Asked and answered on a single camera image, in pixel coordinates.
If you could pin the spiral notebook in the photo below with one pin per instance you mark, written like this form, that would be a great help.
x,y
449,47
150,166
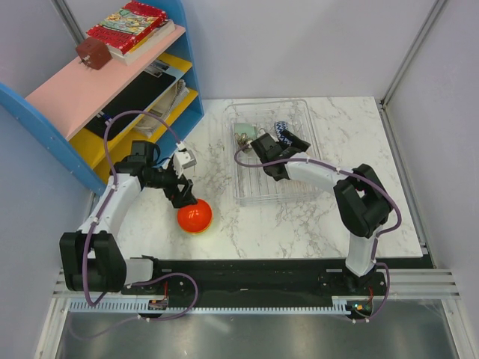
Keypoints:
x,y
163,108

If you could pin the green celadon ceramic bowl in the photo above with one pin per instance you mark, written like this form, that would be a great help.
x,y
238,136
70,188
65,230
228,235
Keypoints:
x,y
243,134

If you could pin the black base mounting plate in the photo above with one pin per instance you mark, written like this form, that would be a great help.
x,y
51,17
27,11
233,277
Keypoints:
x,y
259,283

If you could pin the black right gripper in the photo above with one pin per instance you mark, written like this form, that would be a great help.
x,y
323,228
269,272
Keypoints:
x,y
298,143

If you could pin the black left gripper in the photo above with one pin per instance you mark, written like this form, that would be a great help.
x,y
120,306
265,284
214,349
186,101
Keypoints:
x,y
182,198

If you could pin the white wire dish rack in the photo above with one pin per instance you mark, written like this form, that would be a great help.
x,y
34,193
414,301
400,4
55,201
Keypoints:
x,y
262,132

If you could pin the red-orange plastic bowl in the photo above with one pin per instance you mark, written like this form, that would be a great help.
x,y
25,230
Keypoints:
x,y
195,218

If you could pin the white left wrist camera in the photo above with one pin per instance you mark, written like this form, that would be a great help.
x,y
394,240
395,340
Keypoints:
x,y
182,160

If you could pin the white slotted cable duct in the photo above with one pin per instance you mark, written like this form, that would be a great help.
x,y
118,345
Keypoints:
x,y
146,306

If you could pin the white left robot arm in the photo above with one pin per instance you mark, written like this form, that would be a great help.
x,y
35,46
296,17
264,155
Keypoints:
x,y
90,256

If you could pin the blue pink shelf unit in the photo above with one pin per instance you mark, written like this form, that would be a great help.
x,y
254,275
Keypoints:
x,y
56,113

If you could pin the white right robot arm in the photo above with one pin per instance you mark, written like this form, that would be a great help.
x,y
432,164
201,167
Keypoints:
x,y
362,201

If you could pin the brown wooden cube box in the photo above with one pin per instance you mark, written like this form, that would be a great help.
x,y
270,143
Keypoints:
x,y
93,53

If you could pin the red cover book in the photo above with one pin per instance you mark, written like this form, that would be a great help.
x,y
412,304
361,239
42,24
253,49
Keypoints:
x,y
122,30

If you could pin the red patterned ceramic bowl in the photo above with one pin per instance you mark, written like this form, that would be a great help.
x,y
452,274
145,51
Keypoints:
x,y
279,127

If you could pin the black clipboard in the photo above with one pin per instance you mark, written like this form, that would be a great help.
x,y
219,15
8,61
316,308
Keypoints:
x,y
137,95

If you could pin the white thick book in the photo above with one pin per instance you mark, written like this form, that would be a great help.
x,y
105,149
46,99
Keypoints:
x,y
151,40

